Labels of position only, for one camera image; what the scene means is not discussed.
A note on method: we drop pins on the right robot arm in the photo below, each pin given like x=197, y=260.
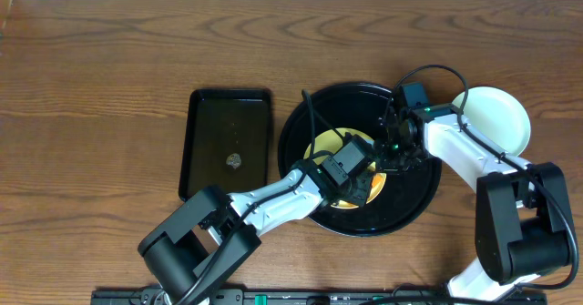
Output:
x=524, y=227

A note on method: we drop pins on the black round tray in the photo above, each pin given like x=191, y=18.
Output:
x=359, y=105

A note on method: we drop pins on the light blue plate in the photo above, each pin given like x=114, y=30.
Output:
x=498, y=116

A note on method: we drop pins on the black rectangular tray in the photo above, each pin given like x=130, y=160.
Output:
x=222, y=121

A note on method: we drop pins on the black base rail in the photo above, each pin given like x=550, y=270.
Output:
x=155, y=296

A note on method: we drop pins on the small debris in tray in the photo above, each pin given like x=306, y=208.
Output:
x=234, y=160

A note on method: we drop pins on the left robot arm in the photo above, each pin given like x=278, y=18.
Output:
x=195, y=249

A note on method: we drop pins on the yellow plate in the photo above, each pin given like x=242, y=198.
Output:
x=326, y=145

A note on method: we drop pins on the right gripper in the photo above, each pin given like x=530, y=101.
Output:
x=386, y=165

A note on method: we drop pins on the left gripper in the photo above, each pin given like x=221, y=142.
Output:
x=359, y=180

